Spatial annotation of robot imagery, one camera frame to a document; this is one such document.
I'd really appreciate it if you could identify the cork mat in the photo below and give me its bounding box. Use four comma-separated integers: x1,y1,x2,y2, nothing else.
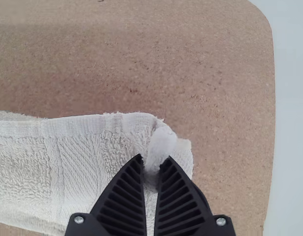
0,0,276,236

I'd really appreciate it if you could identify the pale towel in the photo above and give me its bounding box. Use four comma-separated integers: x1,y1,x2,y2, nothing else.
0,110,194,236

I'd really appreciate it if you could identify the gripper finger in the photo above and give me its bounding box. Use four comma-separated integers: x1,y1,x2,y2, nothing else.
64,153,147,236
154,156,237,236

